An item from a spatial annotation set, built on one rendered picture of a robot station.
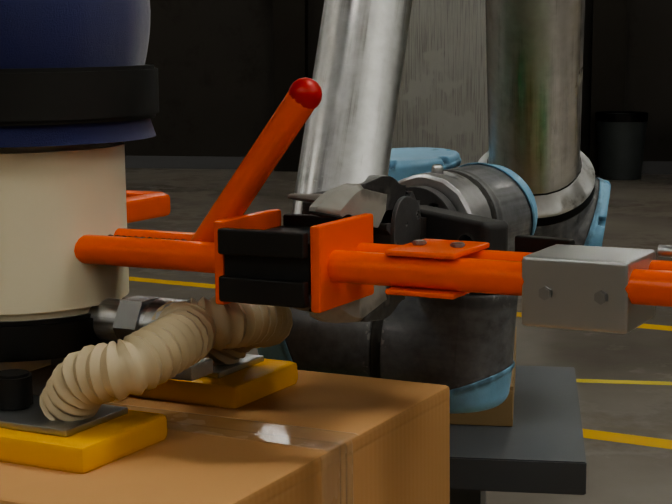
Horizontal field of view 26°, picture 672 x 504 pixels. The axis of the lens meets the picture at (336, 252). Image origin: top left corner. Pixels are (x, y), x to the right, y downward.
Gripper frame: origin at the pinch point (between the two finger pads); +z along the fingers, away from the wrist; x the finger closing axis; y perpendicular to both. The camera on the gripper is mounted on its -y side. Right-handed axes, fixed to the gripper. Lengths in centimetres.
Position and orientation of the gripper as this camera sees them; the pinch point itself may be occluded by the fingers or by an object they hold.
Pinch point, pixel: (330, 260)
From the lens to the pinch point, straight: 101.5
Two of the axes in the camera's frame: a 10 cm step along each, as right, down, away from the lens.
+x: 0.0, -9.9, -1.4
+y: -8.9, -0.6, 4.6
